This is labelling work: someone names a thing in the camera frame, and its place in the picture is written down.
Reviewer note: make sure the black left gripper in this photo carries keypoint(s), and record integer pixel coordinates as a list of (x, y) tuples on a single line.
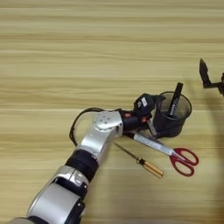
[(132, 122)]

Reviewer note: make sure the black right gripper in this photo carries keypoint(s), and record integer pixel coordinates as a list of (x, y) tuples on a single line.
[(222, 86)]

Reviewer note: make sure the black mesh pen cup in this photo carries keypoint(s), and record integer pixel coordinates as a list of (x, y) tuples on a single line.
[(167, 125)]

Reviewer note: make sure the black marker pen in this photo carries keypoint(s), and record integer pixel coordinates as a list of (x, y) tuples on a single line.
[(175, 100)]

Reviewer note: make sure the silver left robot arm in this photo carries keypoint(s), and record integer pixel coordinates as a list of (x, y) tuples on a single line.
[(96, 140)]

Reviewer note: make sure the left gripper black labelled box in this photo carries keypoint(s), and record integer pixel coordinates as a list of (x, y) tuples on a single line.
[(143, 103)]

